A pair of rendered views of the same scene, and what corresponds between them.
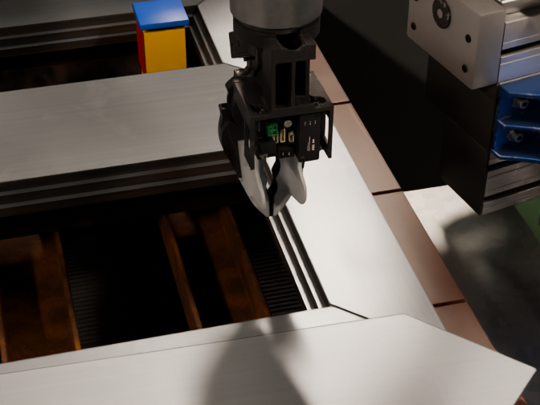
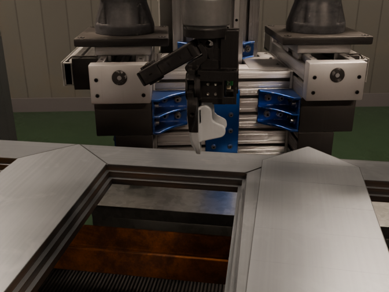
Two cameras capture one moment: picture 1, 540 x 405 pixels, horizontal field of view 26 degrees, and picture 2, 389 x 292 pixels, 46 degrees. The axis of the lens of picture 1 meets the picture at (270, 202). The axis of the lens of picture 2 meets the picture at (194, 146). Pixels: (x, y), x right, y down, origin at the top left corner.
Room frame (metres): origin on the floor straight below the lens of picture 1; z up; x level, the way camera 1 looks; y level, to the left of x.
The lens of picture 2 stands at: (0.58, 0.68, 1.20)
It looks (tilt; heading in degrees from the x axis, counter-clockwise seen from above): 22 degrees down; 293
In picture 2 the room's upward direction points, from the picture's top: straight up
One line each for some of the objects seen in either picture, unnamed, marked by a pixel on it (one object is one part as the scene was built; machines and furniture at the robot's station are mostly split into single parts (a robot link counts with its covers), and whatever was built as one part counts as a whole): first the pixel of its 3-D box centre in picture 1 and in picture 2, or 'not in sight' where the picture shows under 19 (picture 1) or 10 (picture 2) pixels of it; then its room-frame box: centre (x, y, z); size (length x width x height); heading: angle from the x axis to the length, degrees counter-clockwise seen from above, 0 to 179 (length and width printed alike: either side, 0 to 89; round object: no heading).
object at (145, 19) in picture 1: (160, 18); not in sight; (1.28, 0.13, 0.88); 0.06 x 0.06 x 0.02; 14
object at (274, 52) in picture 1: (278, 83); (210, 65); (0.84, -0.01, 1.05); 0.09 x 0.08 x 0.12; 15
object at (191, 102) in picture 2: (246, 131); (194, 105); (0.86, 0.02, 0.99); 0.05 x 0.02 x 0.09; 105
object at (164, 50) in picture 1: (165, 88); not in sight; (1.28, 0.13, 0.78); 0.05 x 0.05 x 0.19; 14
